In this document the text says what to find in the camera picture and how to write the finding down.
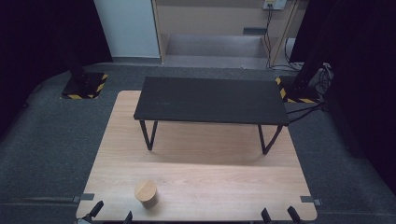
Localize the round wooden box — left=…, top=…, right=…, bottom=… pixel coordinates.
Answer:
left=134, top=179, right=160, bottom=210

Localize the grey tape piece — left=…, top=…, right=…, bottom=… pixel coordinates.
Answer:
left=300, top=195, right=323, bottom=207
left=72, top=192, right=95, bottom=203

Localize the black stand base striped tape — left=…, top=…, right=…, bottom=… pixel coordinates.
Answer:
left=59, top=72, right=109, bottom=100
left=275, top=76, right=318, bottom=105

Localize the black raised shelf stand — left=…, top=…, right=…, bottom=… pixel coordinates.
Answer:
left=133, top=76, right=290, bottom=156

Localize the black stand pole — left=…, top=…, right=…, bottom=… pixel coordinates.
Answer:
left=292, top=36, right=331, bottom=94
left=66, top=46, right=90, bottom=90

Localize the dark curtain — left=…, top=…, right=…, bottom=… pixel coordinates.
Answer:
left=289, top=0, right=396, bottom=188
left=0, top=0, right=114, bottom=141

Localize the white panel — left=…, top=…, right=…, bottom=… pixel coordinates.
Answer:
left=92, top=0, right=162, bottom=59

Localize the grey label on cabinet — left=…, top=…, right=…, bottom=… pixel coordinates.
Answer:
left=242, top=27, right=268, bottom=35

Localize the black cable on floor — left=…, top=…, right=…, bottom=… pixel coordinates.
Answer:
left=287, top=102, right=330, bottom=124

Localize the bundle of cables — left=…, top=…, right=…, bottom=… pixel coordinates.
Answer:
left=307, top=62, right=335, bottom=105

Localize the black cable from socket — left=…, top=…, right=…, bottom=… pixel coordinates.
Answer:
left=263, top=7, right=275, bottom=69

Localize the white wall socket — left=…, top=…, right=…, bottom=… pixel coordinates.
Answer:
left=262, top=0, right=288, bottom=11

